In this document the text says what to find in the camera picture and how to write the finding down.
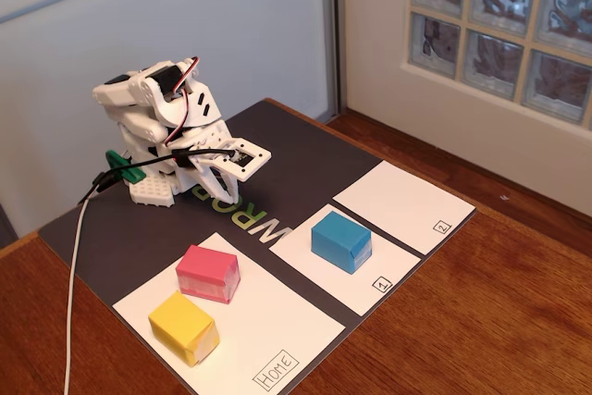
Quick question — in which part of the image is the wrist camera in white mount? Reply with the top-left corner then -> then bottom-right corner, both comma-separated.
198,135 -> 273,182

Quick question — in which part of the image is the blue box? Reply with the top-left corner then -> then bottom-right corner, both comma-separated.
310,210 -> 374,276

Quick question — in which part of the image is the white cable with black plug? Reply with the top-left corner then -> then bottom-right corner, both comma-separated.
62,171 -> 113,395

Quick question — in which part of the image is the thin black camera cable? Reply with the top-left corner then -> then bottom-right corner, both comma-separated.
76,147 -> 237,205

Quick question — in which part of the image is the grey metal door frame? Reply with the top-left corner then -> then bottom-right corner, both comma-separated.
318,0 -> 348,121

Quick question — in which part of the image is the yellow box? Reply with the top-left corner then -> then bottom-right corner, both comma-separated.
147,290 -> 221,368

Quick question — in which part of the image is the pink box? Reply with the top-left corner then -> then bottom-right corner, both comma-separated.
175,244 -> 241,305

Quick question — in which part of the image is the white paper sheet marked 2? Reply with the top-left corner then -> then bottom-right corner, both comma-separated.
332,160 -> 477,256

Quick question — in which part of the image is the green clamp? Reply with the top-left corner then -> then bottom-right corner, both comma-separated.
105,149 -> 147,183

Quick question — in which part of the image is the white paper sheet marked 1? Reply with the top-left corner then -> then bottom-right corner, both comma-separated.
268,204 -> 422,317

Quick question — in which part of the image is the white paper sheet marked home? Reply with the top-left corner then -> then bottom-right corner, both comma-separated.
112,231 -> 347,395

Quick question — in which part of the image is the red white black servo wire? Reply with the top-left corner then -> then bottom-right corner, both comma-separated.
164,56 -> 201,149

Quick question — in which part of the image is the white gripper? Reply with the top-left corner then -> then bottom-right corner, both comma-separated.
174,119 -> 241,204

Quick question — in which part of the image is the dark grey mat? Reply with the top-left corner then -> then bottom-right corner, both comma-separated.
37,97 -> 477,395

